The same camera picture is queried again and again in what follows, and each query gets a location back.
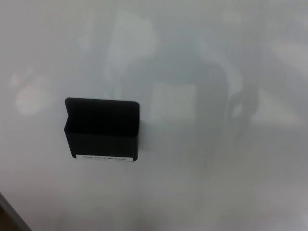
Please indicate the black magnetic marker holder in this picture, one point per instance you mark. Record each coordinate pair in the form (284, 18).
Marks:
(103, 125)

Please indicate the white whiteboard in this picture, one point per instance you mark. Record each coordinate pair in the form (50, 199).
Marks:
(192, 168)

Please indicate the grey whiteboard frame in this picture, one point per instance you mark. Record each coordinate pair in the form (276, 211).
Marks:
(12, 214)

